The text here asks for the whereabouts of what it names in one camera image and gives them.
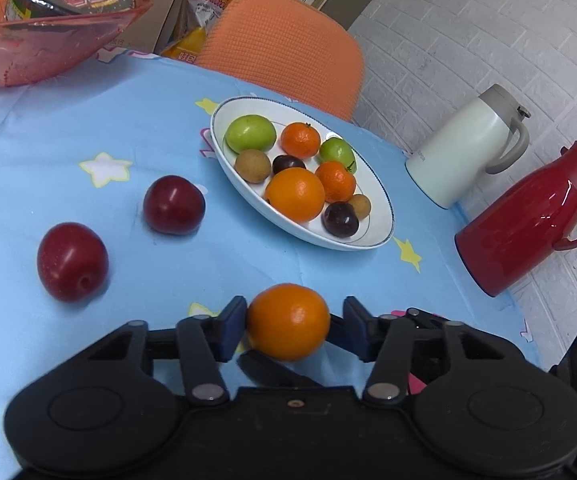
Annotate brown cardboard box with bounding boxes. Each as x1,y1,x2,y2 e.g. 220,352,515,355
96,0,204,57

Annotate red thermos jug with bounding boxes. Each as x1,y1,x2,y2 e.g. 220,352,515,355
455,141,577,298

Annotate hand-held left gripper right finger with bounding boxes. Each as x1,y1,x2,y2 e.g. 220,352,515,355
343,296,522,407

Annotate small mandarin orange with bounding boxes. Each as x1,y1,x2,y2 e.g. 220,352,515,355
280,122,320,159
315,161,357,204

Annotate orange chair back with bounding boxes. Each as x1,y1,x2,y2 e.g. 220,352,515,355
194,0,365,122

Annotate large orange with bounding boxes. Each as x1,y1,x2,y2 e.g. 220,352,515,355
264,167,326,224
246,283,331,362

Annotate red apple left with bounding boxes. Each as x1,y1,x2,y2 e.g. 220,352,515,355
37,222,110,303

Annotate large green fruit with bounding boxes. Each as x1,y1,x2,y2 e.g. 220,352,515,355
224,114,277,155

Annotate blue star-print tablecloth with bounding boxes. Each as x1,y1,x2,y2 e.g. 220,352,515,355
0,45,544,480

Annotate red apple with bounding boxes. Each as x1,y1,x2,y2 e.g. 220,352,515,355
37,222,110,303
143,175,206,235

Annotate white thermos jug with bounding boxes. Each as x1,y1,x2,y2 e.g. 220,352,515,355
405,84,532,210

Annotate brown longan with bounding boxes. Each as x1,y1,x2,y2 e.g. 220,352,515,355
349,194,372,221

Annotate red apple centre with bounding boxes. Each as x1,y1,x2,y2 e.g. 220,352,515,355
143,175,206,235

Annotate small dark plum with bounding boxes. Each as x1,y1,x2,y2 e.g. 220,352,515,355
322,201,360,238
272,154,307,176

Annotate white plate with blue rim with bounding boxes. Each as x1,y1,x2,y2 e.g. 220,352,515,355
210,96,395,251

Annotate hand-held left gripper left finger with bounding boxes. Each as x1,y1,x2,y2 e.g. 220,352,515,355
88,296,248,406

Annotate pink plastic bowl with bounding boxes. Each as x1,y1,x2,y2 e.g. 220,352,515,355
0,0,155,88

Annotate small green fruit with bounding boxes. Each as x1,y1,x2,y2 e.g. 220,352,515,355
319,138,358,173

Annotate brown kiwi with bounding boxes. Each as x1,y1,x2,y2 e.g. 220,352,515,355
234,149,272,184

